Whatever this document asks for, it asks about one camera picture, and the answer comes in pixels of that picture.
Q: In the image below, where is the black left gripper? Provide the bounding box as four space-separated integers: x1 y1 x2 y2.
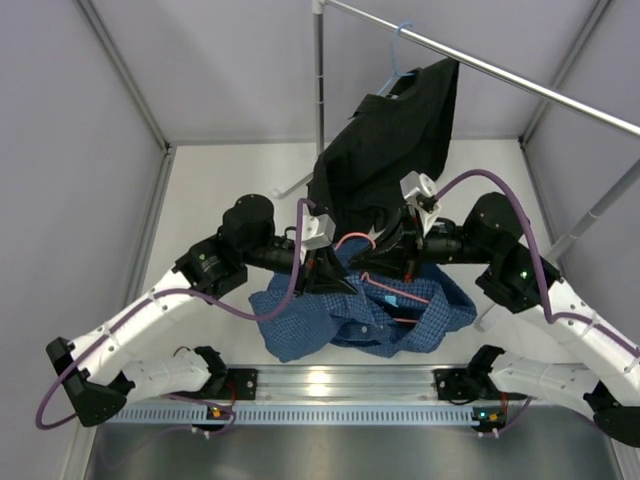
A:
242 234 358 297

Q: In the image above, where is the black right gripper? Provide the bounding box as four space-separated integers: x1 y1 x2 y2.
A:
349 206 496 287

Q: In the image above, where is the pink wire hanger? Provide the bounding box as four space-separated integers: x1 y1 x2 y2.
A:
333 230 432 325

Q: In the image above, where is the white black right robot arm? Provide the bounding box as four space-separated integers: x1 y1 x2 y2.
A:
349 192 639 447

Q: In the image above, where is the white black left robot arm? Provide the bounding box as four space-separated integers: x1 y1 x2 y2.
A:
36 194 356 430

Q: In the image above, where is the black pinstriped shirt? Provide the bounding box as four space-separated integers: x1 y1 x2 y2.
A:
308 59 459 238

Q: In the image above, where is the white left rack foot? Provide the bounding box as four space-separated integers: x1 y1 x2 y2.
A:
271 173 313 199

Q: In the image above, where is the silver clothes rack top bar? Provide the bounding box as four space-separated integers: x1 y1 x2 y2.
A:
312 1 639 138

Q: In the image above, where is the silver right rack pole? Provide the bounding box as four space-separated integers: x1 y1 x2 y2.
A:
546 160 640 262

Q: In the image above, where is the silver rack pole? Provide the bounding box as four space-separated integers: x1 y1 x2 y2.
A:
312 0 325 155
546 160 640 262

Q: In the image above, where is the silver left rack pole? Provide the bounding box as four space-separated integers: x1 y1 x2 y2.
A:
312 0 325 155

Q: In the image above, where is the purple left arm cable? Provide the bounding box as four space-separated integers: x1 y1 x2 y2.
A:
34 197 319 436

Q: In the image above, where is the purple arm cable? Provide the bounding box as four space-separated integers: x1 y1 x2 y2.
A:
434 169 640 436
34 197 319 436

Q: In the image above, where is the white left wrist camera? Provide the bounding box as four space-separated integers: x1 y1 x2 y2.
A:
301 214 336 251

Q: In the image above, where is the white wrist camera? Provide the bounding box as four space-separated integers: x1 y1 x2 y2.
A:
400 171 441 237
301 214 336 251

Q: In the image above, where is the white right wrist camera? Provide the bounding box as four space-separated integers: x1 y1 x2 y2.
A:
400 171 441 237

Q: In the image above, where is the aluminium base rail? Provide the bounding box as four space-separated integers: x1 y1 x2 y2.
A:
79 364 626 401

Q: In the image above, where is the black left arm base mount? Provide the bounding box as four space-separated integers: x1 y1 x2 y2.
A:
175 368 258 401

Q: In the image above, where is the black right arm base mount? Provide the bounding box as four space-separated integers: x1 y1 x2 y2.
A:
434 368 493 405

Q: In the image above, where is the blue wire hanger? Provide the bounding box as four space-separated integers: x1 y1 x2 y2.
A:
376 21 415 96

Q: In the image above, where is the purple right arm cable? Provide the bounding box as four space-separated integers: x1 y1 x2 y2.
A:
434 169 640 436

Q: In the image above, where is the grey slotted cable duct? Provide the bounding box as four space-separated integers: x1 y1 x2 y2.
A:
110 403 504 427

